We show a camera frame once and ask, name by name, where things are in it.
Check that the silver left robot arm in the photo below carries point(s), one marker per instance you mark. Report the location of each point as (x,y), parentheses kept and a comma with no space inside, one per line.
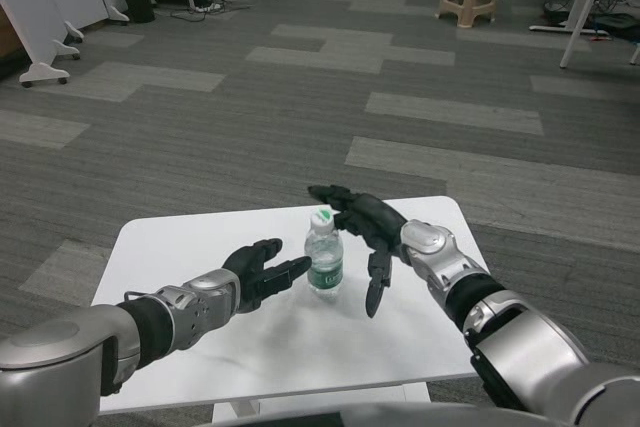
(190,307)

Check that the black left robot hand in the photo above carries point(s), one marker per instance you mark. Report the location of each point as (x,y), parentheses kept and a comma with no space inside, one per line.
(245,267)

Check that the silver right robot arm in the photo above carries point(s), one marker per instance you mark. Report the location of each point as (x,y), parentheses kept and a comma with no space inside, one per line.
(440,252)

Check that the clear water bottle green label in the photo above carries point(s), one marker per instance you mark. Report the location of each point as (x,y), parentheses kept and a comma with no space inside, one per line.
(324,262)

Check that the silver robot chest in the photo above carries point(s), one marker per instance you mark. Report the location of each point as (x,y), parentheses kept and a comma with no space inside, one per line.
(400,417)

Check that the white table base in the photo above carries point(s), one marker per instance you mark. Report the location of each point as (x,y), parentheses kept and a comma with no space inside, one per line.
(320,399)

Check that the white power strip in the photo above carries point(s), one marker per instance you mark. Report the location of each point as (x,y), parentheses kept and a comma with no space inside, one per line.
(209,7)

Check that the black waste bin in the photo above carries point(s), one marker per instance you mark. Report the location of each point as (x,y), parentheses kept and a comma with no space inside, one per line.
(137,4)

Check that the white desk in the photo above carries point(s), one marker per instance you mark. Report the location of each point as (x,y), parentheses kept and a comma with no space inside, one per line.
(582,7)

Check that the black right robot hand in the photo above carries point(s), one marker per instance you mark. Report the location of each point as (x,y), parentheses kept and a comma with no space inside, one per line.
(375,219)

